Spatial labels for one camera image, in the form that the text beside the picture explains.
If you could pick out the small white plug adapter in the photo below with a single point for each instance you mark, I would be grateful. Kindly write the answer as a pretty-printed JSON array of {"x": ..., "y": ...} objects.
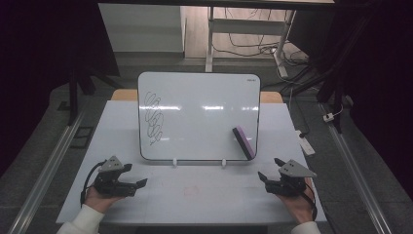
[{"x": 328, "y": 117}]

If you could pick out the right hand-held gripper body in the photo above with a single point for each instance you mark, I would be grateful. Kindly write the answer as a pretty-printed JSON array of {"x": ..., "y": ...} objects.
[{"x": 290, "y": 180}]

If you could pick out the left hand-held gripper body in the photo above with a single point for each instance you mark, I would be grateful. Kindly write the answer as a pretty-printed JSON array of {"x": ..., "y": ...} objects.
[{"x": 110, "y": 180}]

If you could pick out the white whiteboard with scribble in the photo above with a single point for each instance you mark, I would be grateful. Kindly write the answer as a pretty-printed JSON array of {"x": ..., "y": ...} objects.
[{"x": 201, "y": 123}]

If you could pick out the black curtain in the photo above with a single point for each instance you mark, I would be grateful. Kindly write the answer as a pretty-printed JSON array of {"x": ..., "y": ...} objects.
[
  {"x": 35, "y": 65},
  {"x": 383, "y": 81}
]

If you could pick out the white whiteboard stand clip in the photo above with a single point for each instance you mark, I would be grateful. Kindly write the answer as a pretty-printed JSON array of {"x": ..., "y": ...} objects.
[
  {"x": 174, "y": 162},
  {"x": 224, "y": 162}
]

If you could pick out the white table mat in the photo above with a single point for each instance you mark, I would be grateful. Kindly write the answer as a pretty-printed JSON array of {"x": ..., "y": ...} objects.
[{"x": 201, "y": 191}]

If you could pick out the person's right hand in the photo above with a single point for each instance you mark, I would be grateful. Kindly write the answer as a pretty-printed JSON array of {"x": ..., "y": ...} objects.
[{"x": 300, "y": 208}]

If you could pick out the aluminium rail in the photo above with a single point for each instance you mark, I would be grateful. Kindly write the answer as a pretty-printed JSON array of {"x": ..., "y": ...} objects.
[
  {"x": 357, "y": 175},
  {"x": 45, "y": 175}
]

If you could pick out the purple and black eraser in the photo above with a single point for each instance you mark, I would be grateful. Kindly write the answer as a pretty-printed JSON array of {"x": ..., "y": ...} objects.
[{"x": 244, "y": 142}]

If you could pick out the white cabinet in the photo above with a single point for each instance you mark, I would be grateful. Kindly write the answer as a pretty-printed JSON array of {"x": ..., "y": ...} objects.
[{"x": 141, "y": 27}]

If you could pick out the white power strip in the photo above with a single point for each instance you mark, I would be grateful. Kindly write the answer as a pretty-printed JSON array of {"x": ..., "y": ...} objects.
[{"x": 305, "y": 143}]

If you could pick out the black metal stand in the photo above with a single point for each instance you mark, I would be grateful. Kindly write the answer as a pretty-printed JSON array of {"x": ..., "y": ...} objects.
[
  {"x": 337, "y": 71},
  {"x": 74, "y": 91}
]

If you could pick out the white desk frame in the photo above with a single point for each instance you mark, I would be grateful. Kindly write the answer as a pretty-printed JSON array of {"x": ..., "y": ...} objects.
[{"x": 246, "y": 26}]

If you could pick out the person's left hand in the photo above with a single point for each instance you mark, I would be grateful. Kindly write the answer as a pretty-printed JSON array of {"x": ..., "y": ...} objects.
[{"x": 99, "y": 201}]

